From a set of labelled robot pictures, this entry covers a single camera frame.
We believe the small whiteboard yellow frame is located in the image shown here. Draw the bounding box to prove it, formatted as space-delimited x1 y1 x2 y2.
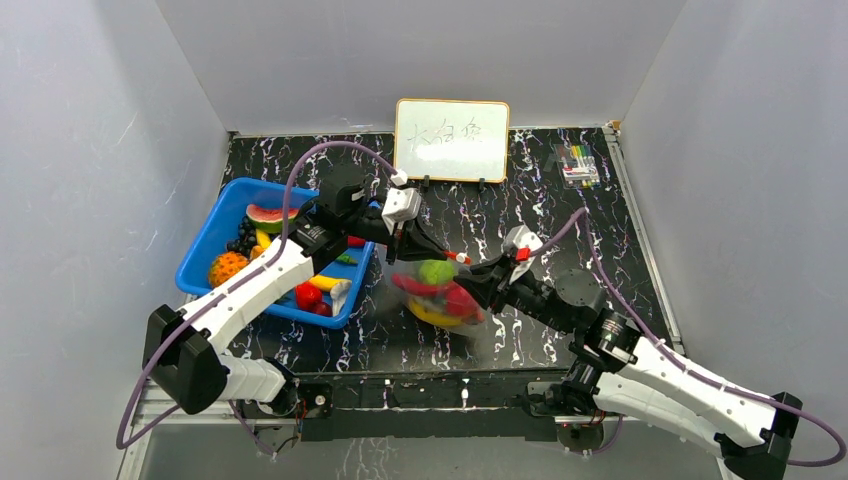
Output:
393 98 510 183

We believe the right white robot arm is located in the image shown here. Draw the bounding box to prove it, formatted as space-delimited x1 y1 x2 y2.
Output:
454 259 802 479

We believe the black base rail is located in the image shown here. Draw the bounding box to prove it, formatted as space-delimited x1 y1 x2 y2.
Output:
132 370 684 444

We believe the blue plastic bin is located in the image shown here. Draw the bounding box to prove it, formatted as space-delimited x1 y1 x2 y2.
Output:
175 177 375 329

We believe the green toy chili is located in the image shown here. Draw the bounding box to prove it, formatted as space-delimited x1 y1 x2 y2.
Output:
335 253 359 266

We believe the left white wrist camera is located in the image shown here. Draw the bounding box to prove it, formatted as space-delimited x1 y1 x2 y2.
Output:
381 170 422 234

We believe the marker pen pack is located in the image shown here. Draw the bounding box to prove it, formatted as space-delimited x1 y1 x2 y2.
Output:
554 144 600 189

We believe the green toy cabbage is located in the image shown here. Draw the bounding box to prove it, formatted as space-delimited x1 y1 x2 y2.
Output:
417 260 457 286

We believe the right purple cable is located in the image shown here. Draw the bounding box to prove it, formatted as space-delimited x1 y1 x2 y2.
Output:
529 207 848 469

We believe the red toy chili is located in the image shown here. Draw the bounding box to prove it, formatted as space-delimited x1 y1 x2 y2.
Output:
347 236 366 248
391 273 451 298

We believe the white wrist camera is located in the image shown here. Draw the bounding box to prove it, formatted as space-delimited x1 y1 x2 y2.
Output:
502 225 543 284
381 170 422 234

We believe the white toy radish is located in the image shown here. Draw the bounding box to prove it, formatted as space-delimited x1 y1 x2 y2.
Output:
330 280 352 316

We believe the orange bumpy toy fruit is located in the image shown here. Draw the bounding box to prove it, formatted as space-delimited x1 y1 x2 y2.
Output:
207 251 249 288

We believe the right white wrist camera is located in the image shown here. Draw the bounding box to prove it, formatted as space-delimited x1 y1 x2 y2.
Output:
502 225 543 284

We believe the red toy pepper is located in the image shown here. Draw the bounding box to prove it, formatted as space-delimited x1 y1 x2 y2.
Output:
293 282 323 311

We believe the dark red toy cherry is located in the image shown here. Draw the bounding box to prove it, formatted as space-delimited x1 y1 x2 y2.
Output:
311 302 334 317

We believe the clear orange zip bag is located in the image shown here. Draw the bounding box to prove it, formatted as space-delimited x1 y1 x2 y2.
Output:
388 252 488 336

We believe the red toy apple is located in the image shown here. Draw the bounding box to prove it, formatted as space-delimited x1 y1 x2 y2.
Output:
443 283 484 325

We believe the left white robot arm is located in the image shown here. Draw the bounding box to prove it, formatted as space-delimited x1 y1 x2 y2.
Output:
143 170 446 416

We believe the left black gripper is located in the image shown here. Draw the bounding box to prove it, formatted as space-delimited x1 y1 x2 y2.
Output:
343 207 449 266

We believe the toy watermelon slice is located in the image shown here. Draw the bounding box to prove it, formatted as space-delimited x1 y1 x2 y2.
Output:
245 204 299 234

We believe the dark toy grapes bunch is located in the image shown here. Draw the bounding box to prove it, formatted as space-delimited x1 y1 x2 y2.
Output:
226 216 258 257

